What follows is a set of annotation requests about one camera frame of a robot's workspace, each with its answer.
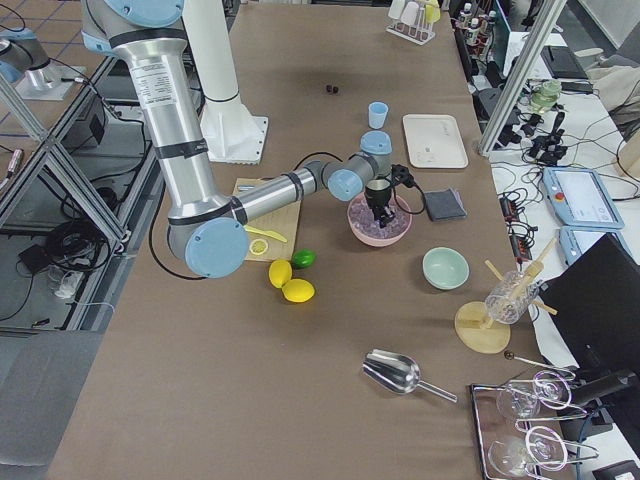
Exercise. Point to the wine glass lower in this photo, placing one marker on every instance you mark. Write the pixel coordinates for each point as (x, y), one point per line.
(540, 451)

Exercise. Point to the green lime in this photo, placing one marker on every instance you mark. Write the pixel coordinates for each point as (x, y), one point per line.
(303, 259)

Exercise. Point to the bar spoon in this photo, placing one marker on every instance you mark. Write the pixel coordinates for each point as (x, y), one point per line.
(510, 355)

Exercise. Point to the yellow plastic cup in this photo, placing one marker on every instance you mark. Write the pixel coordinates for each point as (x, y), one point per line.
(432, 11)

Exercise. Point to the pink bowl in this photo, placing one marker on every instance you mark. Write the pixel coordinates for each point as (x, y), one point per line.
(402, 204)

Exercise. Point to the white plastic cup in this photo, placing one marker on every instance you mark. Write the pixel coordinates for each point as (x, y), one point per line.
(396, 9)

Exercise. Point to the cream rabbit tray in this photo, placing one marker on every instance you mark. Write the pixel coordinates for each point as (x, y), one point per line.
(434, 142)

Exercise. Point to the yellow plastic knife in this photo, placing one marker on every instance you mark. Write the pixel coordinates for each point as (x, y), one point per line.
(266, 233)

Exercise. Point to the lemon slice far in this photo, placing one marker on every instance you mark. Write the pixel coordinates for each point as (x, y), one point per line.
(258, 247)

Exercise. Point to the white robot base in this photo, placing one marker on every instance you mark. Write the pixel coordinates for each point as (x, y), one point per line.
(232, 133)

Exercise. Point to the grey folded cloth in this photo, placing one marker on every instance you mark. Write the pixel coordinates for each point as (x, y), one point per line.
(444, 205)

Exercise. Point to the wooden cutting board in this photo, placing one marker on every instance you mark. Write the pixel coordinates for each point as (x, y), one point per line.
(285, 221)

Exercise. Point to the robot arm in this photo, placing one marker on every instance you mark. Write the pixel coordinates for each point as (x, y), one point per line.
(21, 51)
(179, 58)

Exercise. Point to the black monitor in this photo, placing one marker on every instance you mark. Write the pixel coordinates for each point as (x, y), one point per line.
(597, 303)

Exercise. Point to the pink plastic cup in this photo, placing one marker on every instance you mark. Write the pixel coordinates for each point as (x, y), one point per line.
(410, 12)

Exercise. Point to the teach pendant lower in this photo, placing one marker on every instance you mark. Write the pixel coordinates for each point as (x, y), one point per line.
(574, 240)

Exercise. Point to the metal wine glass rack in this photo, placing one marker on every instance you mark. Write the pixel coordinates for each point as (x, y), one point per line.
(491, 425)

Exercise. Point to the green bowl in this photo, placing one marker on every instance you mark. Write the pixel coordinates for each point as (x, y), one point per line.
(445, 268)

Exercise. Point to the teach pendant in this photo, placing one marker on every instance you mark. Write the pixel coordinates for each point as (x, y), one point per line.
(574, 240)
(579, 198)

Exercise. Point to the light blue cup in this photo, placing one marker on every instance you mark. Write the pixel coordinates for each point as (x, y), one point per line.
(377, 114)

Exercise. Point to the white wire cup rack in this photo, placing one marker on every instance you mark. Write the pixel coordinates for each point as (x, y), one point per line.
(420, 33)

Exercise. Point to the clear ice cubes pile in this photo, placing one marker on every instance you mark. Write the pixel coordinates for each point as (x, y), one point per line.
(363, 221)

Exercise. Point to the wine glass upper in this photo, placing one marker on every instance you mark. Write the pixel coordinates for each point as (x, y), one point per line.
(524, 398)

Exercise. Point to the teach pendant upper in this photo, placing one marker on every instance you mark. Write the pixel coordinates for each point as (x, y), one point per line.
(579, 198)

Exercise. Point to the steel ice scoop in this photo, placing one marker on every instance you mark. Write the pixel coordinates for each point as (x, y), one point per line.
(400, 374)

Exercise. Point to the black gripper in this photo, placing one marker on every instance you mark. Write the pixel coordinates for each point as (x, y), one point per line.
(378, 201)

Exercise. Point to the wooden cup tree stand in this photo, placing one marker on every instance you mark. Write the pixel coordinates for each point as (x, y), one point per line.
(477, 330)

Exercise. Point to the clear textured glass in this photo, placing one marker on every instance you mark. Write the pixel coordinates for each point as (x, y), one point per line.
(510, 298)

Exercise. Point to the whole lemon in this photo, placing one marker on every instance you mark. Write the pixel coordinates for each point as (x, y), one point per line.
(280, 272)
(298, 290)

